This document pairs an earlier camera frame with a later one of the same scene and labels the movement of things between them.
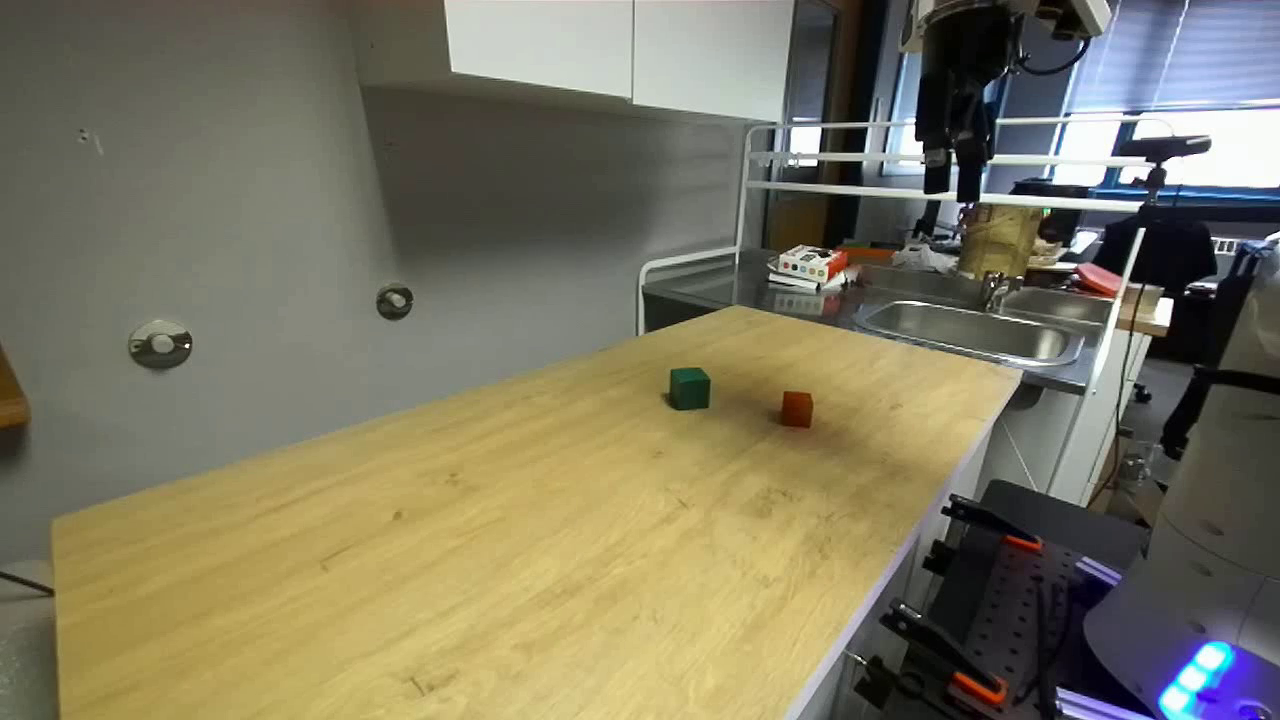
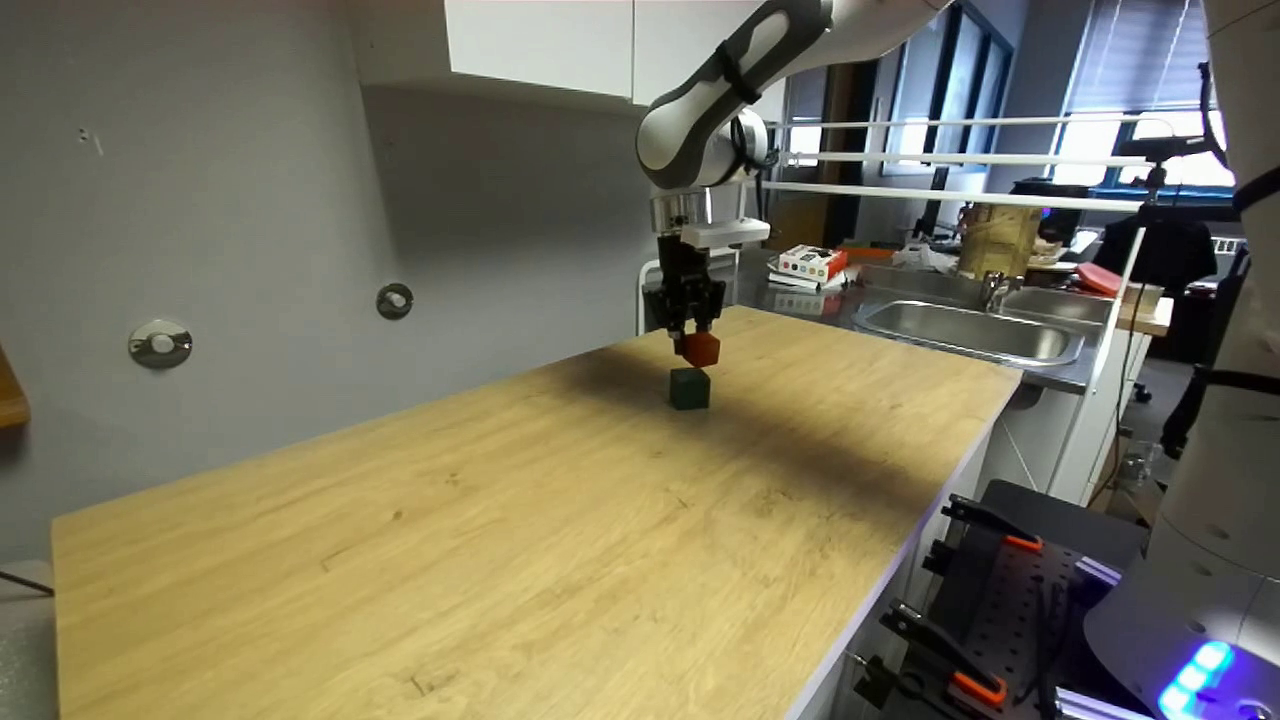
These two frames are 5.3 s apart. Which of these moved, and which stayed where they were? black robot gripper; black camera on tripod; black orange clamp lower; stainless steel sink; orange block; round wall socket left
Moved: orange block; black robot gripper
Stayed: black camera on tripod; round wall socket left; black orange clamp lower; stainless steel sink
